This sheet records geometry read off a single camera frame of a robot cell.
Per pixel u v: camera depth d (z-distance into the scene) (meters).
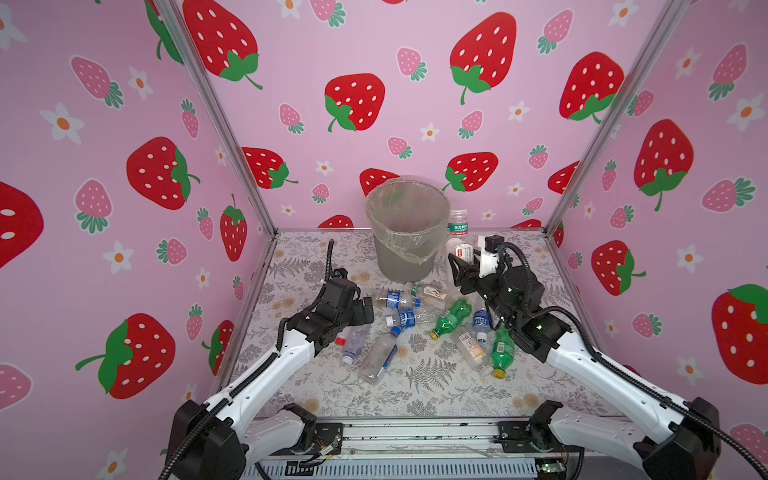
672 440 0.38
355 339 0.93
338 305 0.60
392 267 1.06
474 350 0.84
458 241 0.74
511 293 0.52
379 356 0.88
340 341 0.90
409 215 1.05
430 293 0.95
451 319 0.90
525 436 0.73
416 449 0.73
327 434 0.75
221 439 0.38
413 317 0.90
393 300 0.95
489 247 0.59
